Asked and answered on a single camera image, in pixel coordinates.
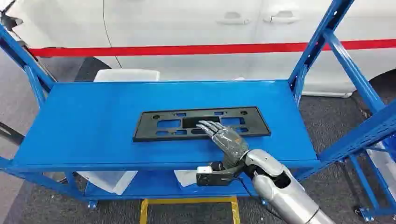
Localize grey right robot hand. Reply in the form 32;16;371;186
196;120;250;169

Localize small white plastic sheet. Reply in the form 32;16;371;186
173;169;199;188

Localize red barrier belt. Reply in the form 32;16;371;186
28;39;396;58

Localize white plastic box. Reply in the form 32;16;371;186
93;68;161;83

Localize white car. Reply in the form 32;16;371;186
0;0;396;98

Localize blue metal shelf rack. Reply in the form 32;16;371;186
0;0;396;223

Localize black car tyre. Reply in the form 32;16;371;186
350;68;396;119
74;57;112;83

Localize white panel beside rack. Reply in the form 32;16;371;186
367;147;396;199

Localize black car side mirror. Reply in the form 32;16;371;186
0;0;24;32

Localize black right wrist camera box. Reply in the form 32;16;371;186
196;161;245;187

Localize black licence plate frame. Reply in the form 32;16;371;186
133;106;272;143

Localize yellow metal frame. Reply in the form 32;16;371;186
139;196;241;224

